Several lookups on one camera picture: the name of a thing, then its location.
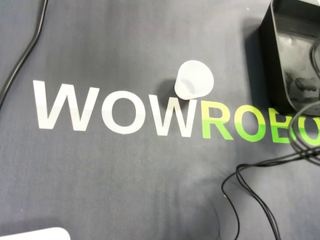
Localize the white translucent plastic cup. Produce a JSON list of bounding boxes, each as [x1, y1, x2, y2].
[[174, 59, 215, 101]]

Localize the dark grey printed mat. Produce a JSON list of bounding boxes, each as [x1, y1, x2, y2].
[[0, 0, 320, 240]]

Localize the black plastic tray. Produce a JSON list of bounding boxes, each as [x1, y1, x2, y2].
[[258, 0, 320, 117]]

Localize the white desk lamp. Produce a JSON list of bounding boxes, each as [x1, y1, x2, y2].
[[0, 226, 71, 240]]

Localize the thin black servo wires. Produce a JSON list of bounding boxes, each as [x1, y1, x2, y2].
[[221, 38, 320, 240]]

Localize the thick black cable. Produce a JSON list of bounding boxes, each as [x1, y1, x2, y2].
[[0, 0, 49, 111]]

